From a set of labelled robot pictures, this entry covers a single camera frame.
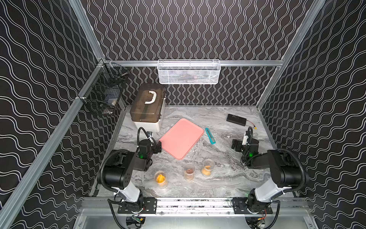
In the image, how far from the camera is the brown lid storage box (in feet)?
3.14

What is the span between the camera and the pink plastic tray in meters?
0.97

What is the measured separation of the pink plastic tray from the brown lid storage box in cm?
11
